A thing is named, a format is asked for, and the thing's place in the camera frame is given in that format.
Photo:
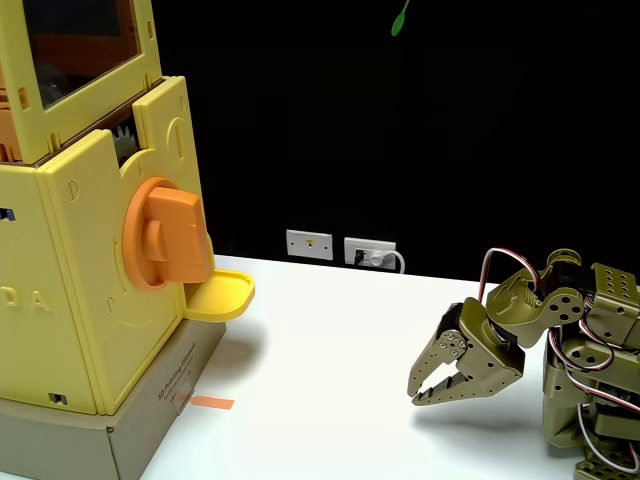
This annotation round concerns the orange turning knob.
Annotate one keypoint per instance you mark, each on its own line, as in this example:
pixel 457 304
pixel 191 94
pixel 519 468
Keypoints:
pixel 175 235

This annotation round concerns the yellow toy vending machine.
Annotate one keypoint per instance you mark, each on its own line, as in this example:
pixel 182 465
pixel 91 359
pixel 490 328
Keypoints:
pixel 75 260

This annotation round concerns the yellow dispensing tray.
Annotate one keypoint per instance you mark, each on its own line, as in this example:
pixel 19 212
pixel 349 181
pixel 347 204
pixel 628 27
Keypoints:
pixel 220 295

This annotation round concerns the orange tape strip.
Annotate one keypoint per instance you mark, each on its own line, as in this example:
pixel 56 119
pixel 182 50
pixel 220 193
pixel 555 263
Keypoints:
pixel 215 402

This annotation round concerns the clear tape tab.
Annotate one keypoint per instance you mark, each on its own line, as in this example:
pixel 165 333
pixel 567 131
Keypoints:
pixel 182 400

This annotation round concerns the brown cardboard box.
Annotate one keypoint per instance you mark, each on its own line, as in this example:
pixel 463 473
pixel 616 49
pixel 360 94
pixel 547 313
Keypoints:
pixel 145 425

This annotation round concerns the green plant leaf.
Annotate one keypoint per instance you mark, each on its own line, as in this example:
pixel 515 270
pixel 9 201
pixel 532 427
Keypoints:
pixel 398 22

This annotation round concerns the grey plastic gear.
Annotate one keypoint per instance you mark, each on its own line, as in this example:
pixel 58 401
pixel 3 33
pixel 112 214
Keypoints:
pixel 124 142

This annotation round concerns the white wall power socket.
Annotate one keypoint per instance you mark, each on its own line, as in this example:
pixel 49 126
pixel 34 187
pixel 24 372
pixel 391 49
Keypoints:
pixel 357 250

